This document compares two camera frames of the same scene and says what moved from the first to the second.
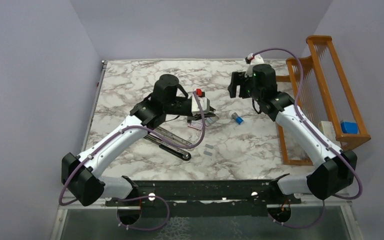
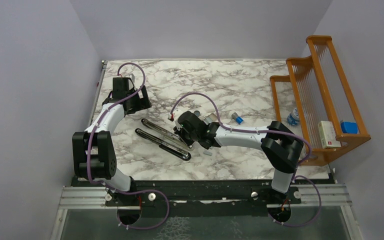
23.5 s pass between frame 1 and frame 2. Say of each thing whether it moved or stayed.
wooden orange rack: stayed
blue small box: stayed
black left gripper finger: moved
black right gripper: moved
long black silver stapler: stayed
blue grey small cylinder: stayed
